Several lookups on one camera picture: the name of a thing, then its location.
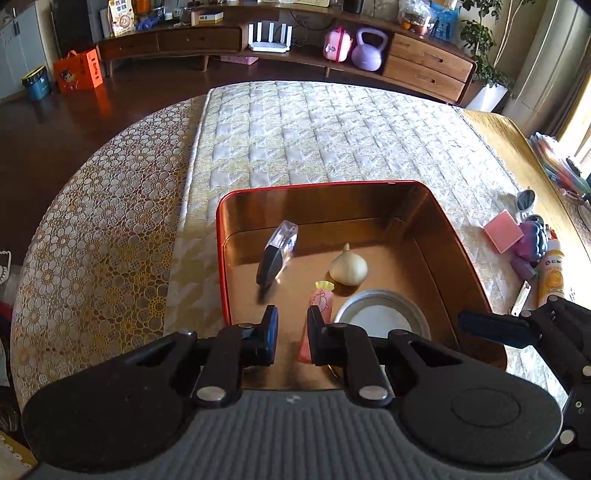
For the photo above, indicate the cream quilted mat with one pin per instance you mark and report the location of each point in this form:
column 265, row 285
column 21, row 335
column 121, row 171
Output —
column 323, row 134

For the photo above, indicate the yellow cloth with lace trim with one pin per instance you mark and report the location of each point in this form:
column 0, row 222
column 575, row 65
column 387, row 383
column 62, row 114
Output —
column 508, row 152

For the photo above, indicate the wooden TV cabinet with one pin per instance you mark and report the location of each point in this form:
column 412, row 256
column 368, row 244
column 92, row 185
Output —
column 425, row 62

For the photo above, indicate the white planter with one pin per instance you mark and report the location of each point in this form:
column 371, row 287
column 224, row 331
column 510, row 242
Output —
column 487, row 97

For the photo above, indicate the clear plastic bag with goods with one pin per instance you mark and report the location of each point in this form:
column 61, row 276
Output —
column 422, row 16

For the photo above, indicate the pink rectangular box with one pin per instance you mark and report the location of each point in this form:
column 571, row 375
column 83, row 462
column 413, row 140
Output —
column 503, row 230

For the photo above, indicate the purple kettlebell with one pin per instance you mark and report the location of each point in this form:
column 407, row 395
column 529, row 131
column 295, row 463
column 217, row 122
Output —
column 368, row 54

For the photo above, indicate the beige carton box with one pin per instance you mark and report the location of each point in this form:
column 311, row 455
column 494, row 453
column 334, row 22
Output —
column 207, row 17

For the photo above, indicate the clear and black perfume bottle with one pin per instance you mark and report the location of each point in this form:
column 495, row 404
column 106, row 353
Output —
column 277, row 254

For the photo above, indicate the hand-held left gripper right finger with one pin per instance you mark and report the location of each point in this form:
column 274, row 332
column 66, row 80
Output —
column 314, row 337

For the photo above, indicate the silver nail clipper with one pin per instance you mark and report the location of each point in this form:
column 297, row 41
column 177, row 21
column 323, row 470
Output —
column 521, row 297

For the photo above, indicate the round metal lid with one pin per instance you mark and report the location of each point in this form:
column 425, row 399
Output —
column 378, row 316

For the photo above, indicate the white router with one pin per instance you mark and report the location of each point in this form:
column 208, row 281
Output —
column 271, row 39

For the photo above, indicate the black speaker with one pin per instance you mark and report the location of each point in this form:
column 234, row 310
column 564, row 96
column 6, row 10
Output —
column 354, row 5

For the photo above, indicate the printed snack bag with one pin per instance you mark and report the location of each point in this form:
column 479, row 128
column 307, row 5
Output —
column 122, row 18

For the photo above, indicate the small purple block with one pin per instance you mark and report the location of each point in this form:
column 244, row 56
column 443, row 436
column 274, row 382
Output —
column 524, row 267

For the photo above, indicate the yellow and white bottle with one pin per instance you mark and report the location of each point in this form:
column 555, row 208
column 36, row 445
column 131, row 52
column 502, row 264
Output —
column 551, row 277

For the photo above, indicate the white storage cabinet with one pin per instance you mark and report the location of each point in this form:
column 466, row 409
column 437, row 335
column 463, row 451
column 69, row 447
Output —
column 23, row 41

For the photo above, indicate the orange gift box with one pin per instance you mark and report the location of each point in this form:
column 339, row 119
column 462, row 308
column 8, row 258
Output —
column 76, row 71

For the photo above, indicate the lace floral tablecloth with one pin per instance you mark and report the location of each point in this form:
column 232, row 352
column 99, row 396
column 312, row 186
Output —
column 101, row 221

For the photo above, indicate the white round sunglasses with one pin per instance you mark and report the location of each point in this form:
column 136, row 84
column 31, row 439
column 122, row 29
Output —
column 526, row 201

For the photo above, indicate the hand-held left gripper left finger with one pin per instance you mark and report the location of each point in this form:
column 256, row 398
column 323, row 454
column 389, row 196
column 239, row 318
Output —
column 271, row 334

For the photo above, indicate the purple blue grape toy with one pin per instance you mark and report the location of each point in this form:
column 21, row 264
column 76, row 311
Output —
column 531, row 242

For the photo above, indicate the beige onion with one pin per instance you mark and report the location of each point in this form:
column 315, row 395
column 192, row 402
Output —
column 348, row 270

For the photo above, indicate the green leafy plant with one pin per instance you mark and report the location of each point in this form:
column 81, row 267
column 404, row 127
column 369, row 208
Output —
column 482, row 41

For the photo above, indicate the blue bin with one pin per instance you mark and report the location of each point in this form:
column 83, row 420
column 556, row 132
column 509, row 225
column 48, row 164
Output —
column 37, row 85

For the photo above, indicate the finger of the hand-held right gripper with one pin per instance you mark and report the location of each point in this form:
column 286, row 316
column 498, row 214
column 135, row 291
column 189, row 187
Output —
column 494, row 328

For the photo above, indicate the light curtain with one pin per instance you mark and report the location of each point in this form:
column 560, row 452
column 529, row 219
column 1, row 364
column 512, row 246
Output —
column 549, row 55

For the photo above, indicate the flat pink box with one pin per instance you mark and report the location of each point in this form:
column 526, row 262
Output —
column 240, row 60

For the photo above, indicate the red metal tin box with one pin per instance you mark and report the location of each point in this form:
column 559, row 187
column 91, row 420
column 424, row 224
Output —
column 392, row 230

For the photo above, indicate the pink toy case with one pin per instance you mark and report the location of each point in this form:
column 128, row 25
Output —
column 338, row 45

